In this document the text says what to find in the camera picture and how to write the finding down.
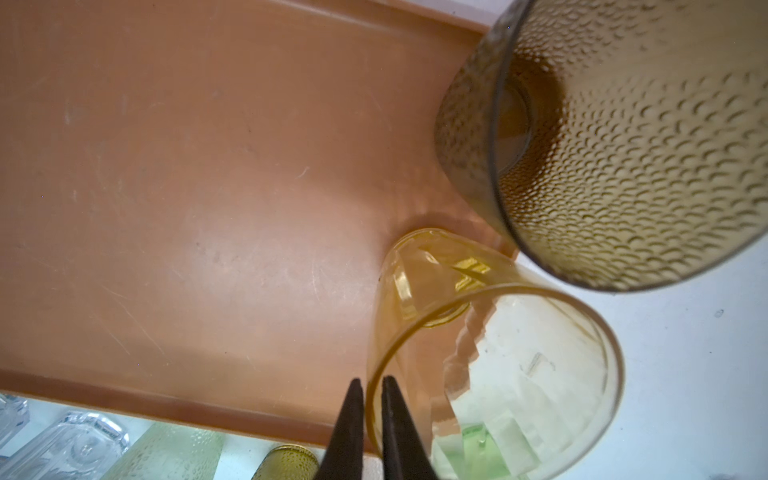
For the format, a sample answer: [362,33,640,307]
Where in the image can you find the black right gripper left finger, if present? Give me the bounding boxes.
[314,378,364,480]

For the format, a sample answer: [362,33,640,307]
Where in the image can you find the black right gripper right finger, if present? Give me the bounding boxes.
[382,376,438,480]

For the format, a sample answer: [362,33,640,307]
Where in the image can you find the yellow faceted glass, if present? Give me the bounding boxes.
[365,228,625,479]

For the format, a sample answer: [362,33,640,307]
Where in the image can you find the olive brown textured glass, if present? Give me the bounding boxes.
[434,1,767,292]

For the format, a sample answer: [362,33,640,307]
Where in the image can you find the bright green faceted glass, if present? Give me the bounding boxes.
[431,424,511,479]

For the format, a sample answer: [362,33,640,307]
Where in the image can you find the orange brown plastic tray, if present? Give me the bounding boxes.
[1,1,499,444]

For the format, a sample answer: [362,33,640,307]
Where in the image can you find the olive glass front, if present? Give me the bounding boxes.
[251,444,320,480]

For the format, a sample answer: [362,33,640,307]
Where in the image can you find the pale green glass front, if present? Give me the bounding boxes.
[102,422,225,480]

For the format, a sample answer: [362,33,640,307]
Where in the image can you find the clear glass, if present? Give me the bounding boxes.
[0,393,30,448]
[1,411,130,479]

